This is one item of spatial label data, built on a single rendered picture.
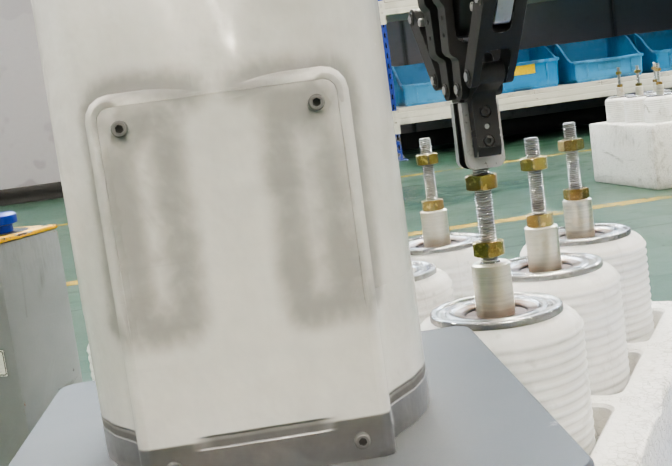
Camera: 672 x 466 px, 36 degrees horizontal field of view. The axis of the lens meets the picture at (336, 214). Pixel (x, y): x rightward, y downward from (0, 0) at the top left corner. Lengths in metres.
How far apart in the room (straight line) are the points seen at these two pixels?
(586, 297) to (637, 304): 0.13
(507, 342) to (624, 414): 0.11
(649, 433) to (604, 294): 0.11
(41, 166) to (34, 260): 5.10
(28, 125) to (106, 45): 5.67
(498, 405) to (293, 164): 0.09
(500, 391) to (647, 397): 0.37
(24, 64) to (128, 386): 5.68
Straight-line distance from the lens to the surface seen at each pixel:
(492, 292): 0.58
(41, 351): 0.82
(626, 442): 0.59
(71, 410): 0.34
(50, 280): 0.83
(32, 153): 5.92
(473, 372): 0.32
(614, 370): 0.70
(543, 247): 0.70
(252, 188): 0.24
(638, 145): 3.00
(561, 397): 0.58
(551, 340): 0.56
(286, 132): 0.24
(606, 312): 0.69
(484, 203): 0.58
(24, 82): 5.92
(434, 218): 0.84
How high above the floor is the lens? 0.39
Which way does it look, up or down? 7 degrees down
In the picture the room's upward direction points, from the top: 8 degrees counter-clockwise
